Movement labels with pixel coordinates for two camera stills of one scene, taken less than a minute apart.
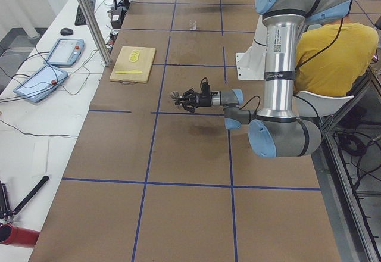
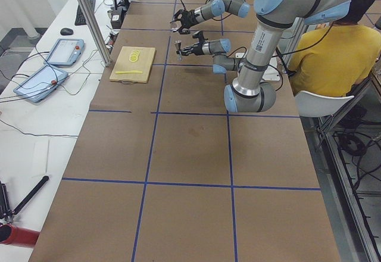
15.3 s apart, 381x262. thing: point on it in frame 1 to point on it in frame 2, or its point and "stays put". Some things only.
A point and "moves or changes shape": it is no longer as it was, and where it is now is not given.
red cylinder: (13, 234) stays put
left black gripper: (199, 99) to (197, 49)
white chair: (307, 104) stays put
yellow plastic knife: (128, 71) stays put
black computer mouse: (66, 31) stays put
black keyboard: (80, 19) stays put
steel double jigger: (175, 96) to (178, 44)
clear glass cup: (193, 24) moves or changes shape
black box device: (117, 16) stays put
